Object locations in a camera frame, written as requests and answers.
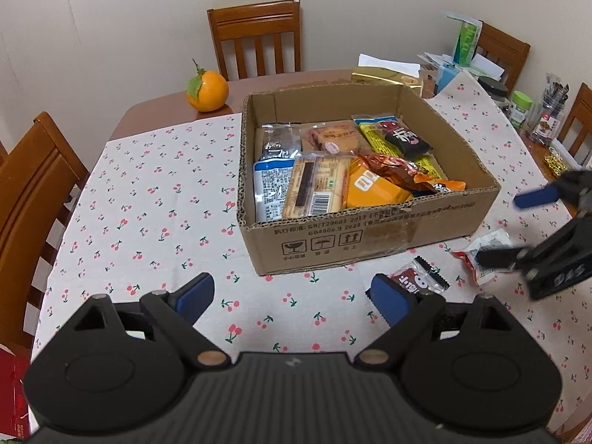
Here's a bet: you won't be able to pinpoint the small black red snack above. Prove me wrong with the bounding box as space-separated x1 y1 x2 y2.
386 256 450 294

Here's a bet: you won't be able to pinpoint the brown orange snack packet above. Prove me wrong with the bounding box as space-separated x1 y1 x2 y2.
358 150 467 195

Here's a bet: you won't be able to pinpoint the orange snack packets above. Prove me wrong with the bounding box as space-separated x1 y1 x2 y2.
345 158 413 209

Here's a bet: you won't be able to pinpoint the black red squid snack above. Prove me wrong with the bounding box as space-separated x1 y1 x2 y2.
377 119 433 158

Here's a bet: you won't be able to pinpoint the wafer biscuit pack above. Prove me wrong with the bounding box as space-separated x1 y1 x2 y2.
282 155 352 219

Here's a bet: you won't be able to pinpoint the white blue foil pouch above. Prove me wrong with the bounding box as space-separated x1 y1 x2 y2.
253 158 295 222

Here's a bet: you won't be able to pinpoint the yellow blue snack bag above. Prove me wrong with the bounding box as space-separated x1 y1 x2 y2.
353 115 447 178

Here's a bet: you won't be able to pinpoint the round pastry pink pack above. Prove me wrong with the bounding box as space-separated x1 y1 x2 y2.
299 120 370 155

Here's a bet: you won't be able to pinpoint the dark blue clear snack pack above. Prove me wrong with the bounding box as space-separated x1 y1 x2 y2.
260 123 302 161

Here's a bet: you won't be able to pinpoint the white red snack packet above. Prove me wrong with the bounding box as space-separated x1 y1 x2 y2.
451 229 513 287

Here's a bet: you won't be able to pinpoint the clear jar with sachets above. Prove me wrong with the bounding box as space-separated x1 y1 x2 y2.
527 73 570 147

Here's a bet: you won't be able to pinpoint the green lid jar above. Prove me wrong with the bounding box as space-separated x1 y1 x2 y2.
509 90 533 131

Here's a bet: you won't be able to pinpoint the cherry print tablecloth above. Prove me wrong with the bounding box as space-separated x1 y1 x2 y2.
32 71 592 435

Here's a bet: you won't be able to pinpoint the black lid jar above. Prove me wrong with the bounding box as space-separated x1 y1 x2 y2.
478 75 509 107

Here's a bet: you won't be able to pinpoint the cardboard box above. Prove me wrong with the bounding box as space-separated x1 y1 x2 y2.
237 83 500 276

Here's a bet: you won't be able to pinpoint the wooden chair at right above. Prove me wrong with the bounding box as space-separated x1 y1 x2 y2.
477 22 531 92

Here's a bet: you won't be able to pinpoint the wooden chair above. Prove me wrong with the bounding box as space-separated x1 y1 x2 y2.
477 22 531 92
207 0 302 79
1 112 89 350

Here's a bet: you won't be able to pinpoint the light blue box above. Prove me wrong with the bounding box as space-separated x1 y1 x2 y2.
434 63 460 94

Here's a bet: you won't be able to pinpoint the green white carton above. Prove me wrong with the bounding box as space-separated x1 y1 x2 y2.
445 12 482 67

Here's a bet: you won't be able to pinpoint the wooden chair at left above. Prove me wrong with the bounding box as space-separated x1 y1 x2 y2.
1 112 89 350

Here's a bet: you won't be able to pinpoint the gold tissue box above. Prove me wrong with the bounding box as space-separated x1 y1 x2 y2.
351 53 423 96

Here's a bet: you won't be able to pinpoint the orange with leaf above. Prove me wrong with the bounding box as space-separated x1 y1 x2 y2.
186 60 229 113

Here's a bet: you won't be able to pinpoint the wooden chair at back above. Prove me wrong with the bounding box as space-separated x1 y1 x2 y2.
207 0 302 79

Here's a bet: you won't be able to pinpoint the gold chain trinket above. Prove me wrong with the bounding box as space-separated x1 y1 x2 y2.
544 147 572 178

